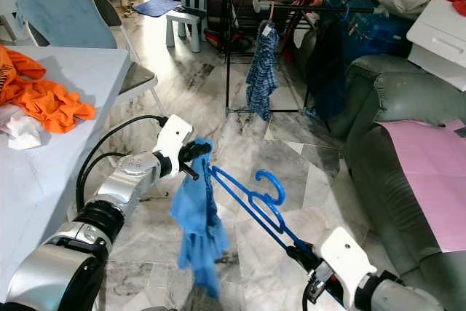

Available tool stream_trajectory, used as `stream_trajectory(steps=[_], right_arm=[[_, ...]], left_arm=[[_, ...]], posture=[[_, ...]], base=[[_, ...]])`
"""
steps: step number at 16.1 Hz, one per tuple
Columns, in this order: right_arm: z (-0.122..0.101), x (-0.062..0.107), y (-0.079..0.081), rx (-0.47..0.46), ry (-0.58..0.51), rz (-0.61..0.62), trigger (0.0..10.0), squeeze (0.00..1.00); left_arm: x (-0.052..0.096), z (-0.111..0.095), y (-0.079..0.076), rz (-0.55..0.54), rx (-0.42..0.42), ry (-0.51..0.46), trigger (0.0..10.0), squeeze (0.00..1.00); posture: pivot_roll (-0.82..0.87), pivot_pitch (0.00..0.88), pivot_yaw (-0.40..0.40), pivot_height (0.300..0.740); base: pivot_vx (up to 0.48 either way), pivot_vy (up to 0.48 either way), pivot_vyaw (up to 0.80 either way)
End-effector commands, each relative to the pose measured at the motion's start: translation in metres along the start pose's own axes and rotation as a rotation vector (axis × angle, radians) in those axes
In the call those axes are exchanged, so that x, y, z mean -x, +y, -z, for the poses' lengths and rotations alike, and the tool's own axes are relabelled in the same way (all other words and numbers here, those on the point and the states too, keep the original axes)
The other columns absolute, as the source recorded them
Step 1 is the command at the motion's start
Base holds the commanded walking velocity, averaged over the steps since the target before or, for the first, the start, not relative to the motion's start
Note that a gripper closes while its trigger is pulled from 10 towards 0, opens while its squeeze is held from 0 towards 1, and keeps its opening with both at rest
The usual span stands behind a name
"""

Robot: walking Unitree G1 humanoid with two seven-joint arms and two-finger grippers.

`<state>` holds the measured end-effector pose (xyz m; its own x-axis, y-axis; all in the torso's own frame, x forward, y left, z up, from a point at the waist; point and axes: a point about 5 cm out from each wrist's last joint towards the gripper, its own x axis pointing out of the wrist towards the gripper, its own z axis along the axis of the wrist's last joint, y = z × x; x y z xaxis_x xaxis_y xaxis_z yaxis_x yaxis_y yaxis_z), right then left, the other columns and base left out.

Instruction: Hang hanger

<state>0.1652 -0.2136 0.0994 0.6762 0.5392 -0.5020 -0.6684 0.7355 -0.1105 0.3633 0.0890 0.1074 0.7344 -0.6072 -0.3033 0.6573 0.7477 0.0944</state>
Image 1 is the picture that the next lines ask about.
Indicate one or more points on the light blue t-shirt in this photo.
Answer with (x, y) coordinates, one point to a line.
(196, 216)

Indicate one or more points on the blue plaid shirt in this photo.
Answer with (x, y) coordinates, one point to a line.
(262, 71)

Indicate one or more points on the orange printed t-shirt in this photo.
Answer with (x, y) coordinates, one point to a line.
(44, 100)

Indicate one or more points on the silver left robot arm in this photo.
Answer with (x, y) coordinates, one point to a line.
(58, 274)

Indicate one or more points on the light grey folding table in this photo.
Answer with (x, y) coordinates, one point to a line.
(58, 165)

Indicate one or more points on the white kids chair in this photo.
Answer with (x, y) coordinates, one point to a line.
(188, 5)

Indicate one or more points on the blue floor mat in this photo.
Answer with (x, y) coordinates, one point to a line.
(156, 6)

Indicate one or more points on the dark navy garment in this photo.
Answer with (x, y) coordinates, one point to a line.
(328, 71)

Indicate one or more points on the pink mat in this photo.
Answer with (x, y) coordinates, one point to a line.
(429, 172)

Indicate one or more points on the white garment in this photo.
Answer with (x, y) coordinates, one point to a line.
(25, 130)

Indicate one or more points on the green leather sofa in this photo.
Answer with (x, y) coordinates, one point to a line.
(400, 92)

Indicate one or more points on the white drawer cabinet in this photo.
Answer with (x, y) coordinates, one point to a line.
(440, 38)

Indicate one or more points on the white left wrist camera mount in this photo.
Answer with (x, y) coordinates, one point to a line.
(175, 136)

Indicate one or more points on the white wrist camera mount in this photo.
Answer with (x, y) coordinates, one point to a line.
(175, 136)
(342, 256)

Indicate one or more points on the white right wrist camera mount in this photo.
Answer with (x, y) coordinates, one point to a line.
(342, 256)

